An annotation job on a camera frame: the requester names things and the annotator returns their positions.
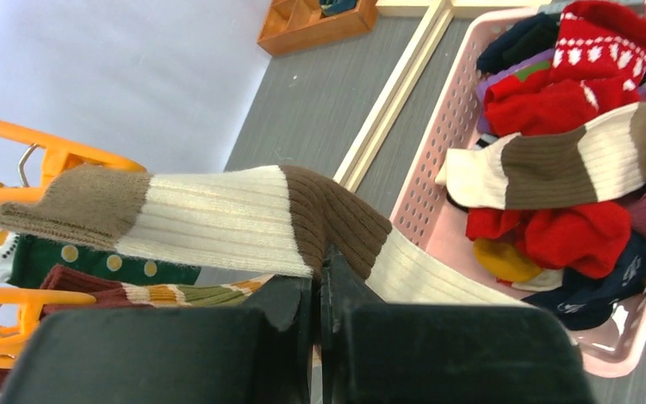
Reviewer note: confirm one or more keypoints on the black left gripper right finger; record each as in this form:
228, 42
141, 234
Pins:
376, 352

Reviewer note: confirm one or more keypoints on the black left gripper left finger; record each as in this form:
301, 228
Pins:
256, 352

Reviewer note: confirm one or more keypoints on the beige brown block sock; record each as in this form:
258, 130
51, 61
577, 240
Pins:
271, 219
602, 160

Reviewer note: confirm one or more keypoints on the striped beige maroon sock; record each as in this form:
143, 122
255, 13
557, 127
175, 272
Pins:
111, 294

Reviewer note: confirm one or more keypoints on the navy santa sock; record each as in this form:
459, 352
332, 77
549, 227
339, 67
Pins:
582, 303

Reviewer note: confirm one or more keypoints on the plain red sock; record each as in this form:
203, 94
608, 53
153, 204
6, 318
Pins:
587, 238

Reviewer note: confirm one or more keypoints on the pink perforated plastic basket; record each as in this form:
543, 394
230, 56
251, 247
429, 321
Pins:
423, 215

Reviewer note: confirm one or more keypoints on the green sock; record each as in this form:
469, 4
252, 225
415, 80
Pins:
25, 261

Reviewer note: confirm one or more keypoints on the orange clothes peg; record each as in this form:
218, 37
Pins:
59, 155

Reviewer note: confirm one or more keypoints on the orange wooden divided tray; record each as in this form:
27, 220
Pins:
295, 25

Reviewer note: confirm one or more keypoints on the wooden clothes rack frame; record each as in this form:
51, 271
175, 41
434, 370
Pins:
436, 16

